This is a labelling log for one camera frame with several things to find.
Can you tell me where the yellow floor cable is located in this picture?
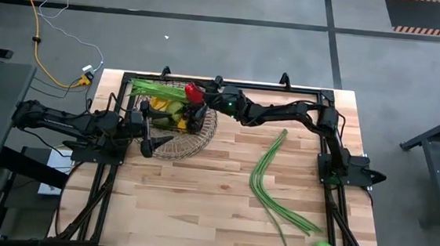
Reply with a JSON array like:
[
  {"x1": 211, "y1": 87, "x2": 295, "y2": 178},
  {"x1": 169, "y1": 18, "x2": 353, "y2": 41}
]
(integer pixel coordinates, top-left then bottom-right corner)
[{"x1": 0, "y1": 0, "x2": 96, "y2": 91}]

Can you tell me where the black wire basket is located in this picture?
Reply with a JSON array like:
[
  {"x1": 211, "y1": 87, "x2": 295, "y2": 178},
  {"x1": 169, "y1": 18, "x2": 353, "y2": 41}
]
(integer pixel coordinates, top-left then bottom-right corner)
[{"x1": 136, "y1": 78, "x2": 213, "y2": 136}]

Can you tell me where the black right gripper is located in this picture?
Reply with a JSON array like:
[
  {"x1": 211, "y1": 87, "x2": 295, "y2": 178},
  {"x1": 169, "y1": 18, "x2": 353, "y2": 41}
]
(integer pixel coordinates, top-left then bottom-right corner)
[{"x1": 195, "y1": 79, "x2": 251, "y2": 121}]

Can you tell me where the hazard striped black mat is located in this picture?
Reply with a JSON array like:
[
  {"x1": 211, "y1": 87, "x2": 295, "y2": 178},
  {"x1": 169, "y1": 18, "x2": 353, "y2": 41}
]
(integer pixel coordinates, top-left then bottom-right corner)
[{"x1": 381, "y1": 0, "x2": 440, "y2": 38}]

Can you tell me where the light green mango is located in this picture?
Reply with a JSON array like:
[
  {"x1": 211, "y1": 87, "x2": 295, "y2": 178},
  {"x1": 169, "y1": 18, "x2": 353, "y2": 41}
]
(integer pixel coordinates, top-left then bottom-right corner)
[{"x1": 165, "y1": 99, "x2": 187, "y2": 121}]

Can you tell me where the thin white cable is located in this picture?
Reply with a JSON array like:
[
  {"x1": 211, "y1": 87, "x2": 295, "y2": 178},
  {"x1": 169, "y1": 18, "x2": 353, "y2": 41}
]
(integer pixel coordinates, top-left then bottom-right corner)
[{"x1": 31, "y1": 0, "x2": 109, "y2": 74}]

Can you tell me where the green long beans bundle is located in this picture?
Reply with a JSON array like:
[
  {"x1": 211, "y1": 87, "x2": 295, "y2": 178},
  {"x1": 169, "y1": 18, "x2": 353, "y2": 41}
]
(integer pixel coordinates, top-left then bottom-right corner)
[{"x1": 244, "y1": 125, "x2": 330, "y2": 246}]

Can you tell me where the black slanted bar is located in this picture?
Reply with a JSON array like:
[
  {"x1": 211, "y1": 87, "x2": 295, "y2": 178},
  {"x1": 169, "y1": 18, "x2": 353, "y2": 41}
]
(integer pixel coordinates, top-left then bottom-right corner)
[{"x1": 0, "y1": 147, "x2": 72, "y2": 190}]

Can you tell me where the yellow banana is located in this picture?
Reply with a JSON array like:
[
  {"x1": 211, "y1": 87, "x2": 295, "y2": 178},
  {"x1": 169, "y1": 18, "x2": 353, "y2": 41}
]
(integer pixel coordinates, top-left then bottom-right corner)
[{"x1": 150, "y1": 96, "x2": 174, "y2": 113}]

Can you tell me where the dark green avocado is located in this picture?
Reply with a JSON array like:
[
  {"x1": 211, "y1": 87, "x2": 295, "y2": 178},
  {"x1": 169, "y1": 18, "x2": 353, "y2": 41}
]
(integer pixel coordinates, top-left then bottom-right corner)
[{"x1": 152, "y1": 114, "x2": 173, "y2": 128}]

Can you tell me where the yellow power adapter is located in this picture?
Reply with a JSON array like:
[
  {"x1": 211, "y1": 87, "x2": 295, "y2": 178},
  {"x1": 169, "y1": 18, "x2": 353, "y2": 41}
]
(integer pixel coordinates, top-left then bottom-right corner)
[{"x1": 78, "y1": 71, "x2": 95, "y2": 88}]

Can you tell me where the black aluminium table frame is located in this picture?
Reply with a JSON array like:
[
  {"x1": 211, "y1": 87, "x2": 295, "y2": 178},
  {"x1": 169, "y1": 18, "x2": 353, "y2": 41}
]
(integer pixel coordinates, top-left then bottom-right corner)
[{"x1": 51, "y1": 54, "x2": 424, "y2": 246}]

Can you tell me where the white box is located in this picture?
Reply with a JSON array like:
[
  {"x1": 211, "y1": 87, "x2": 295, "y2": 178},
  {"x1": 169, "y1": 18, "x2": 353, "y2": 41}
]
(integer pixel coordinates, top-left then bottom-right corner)
[{"x1": 37, "y1": 146, "x2": 75, "y2": 198}]

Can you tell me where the green romaine lettuce leaf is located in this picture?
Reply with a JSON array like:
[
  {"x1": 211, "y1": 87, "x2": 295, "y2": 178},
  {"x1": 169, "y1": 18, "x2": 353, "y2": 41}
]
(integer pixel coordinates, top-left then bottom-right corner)
[{"x1": 129, "y1": 78, "x2": 189, "y2": 104}]

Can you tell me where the red bell pepper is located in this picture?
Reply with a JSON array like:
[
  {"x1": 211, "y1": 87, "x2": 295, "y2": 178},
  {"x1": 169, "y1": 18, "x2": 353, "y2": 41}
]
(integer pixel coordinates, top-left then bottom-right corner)
[{"x1": 183, "y1": 82, "x2": 206, "y2": 106}]

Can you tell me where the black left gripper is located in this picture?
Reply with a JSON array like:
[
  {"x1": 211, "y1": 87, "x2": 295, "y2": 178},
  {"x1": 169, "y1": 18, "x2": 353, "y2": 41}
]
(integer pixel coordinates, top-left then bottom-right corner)
[{"x1": 124, "y1": 99, "x2": 178, "y2": 161}]

